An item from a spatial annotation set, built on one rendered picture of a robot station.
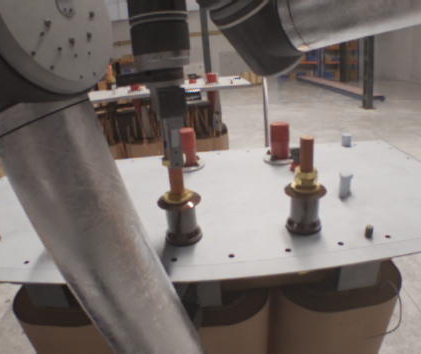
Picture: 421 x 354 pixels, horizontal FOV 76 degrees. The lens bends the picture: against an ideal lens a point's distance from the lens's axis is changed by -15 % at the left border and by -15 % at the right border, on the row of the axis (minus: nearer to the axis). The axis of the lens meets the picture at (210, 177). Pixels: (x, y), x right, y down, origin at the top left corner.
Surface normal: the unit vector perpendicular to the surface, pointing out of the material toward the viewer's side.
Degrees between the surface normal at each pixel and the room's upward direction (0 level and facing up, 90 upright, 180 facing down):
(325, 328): 90
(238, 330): 90
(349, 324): 90
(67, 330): 90
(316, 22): 119
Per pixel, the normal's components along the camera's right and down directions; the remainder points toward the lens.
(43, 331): 0.01, 0.37
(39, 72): 0.64, 0.59
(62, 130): 0.67, 0.04
